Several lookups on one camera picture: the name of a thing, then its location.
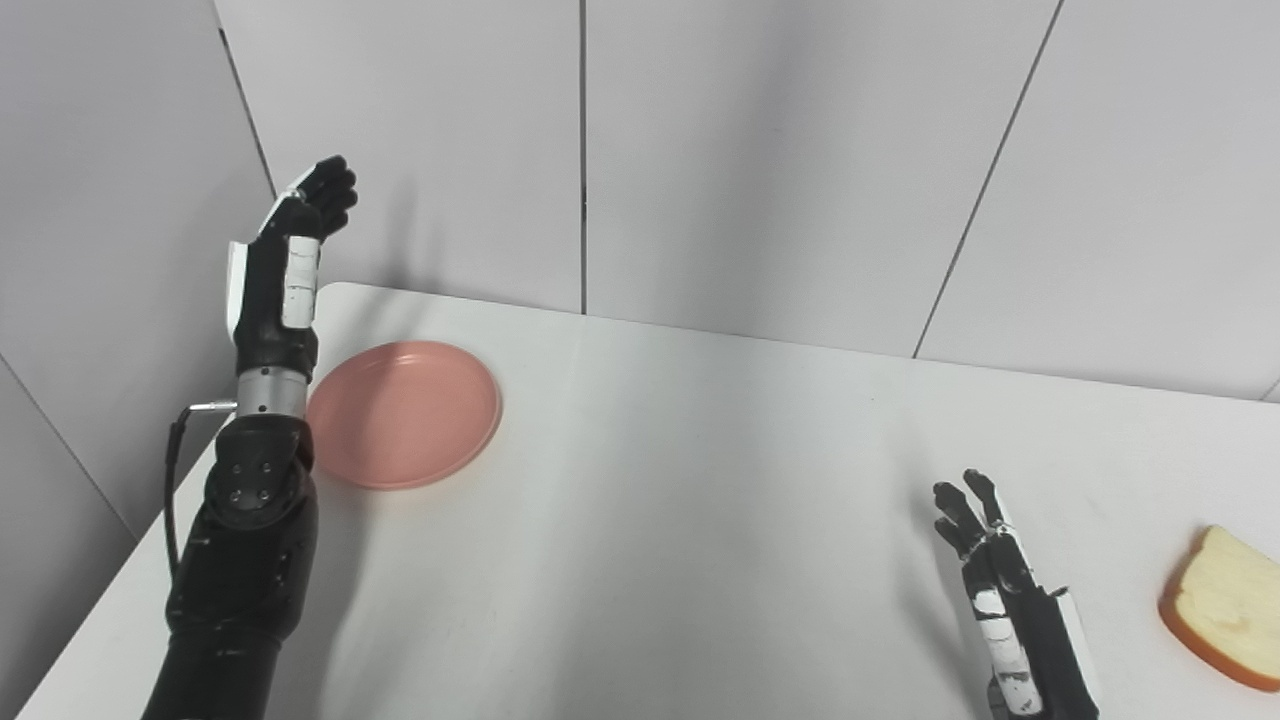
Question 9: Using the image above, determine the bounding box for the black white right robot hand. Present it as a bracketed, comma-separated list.
[932, 468, 1104, 720]

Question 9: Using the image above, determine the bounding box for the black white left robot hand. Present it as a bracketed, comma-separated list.
[225, 155, 359, 376]

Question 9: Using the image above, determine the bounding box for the pink round plate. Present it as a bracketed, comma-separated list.
[305, 340, 503, 492]

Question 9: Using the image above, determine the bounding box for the slice of bread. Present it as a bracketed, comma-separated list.
[1159, 525, 1280, 693]

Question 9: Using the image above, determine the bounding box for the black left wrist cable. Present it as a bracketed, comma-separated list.
[165, 400, 239, 591]

